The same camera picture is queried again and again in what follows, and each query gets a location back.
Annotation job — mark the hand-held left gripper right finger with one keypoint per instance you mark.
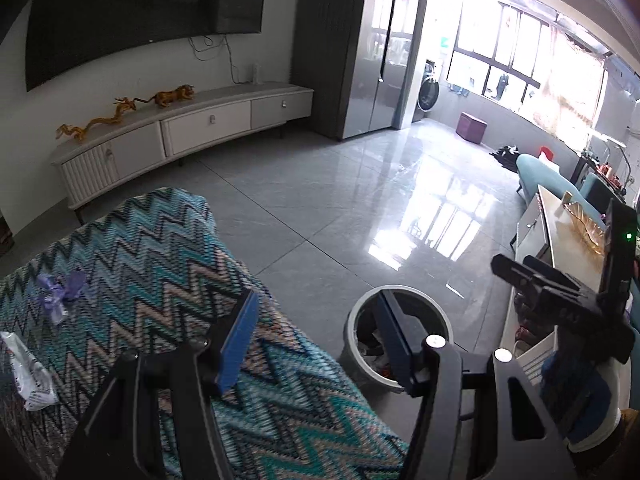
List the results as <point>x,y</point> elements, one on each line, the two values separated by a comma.
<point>395,340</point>

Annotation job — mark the golden glass tray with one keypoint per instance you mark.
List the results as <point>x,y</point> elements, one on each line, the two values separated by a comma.
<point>585,222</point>

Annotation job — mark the black wall television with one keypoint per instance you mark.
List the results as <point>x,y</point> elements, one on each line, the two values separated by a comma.
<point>145,20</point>

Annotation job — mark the white coffee table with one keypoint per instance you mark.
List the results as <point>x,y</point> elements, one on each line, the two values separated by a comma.
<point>565,245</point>

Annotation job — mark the white television cabinet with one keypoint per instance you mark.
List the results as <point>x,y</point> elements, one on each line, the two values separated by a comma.
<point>210,122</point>

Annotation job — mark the white router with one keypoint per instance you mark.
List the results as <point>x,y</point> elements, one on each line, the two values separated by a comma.
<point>257,74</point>

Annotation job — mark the balcony window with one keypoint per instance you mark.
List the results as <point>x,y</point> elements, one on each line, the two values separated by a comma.
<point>540,55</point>

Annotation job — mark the purple plastic bag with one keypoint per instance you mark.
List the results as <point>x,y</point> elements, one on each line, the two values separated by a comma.
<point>62,295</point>

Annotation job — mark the round grey trash bin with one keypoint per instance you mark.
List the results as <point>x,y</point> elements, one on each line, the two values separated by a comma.
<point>357,360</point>

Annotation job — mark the grey double-door refrigerator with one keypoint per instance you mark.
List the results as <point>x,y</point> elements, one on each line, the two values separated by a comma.
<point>350,50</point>

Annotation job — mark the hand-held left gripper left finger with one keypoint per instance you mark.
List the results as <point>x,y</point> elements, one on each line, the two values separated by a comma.
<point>237,340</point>

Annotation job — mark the dark side table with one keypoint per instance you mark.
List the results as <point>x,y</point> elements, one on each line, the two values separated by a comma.
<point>607,170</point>

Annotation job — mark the teal sofa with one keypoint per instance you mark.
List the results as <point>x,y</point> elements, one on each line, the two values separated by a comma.
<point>537,175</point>

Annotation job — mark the zigzag knitted blanket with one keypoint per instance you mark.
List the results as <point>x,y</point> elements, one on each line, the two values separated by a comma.
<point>150,250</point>

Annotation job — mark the black cloth heap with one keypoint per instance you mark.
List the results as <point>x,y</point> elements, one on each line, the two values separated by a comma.
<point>507,156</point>

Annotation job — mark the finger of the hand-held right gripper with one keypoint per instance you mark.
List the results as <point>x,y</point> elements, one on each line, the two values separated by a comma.
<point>550,270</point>
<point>515,275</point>

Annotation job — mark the grey washing machine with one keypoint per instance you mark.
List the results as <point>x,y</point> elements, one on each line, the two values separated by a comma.
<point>427,95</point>

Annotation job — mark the white printed plastic packet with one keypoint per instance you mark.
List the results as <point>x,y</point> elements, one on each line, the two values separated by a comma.
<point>30,375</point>

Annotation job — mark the purple stool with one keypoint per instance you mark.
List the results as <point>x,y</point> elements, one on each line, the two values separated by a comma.
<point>472,127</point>

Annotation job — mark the golden tiger figurine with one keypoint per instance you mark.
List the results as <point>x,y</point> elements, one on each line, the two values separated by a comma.
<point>172,96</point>

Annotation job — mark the golden dragon figurine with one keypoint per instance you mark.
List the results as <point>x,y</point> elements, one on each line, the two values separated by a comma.
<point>97,124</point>

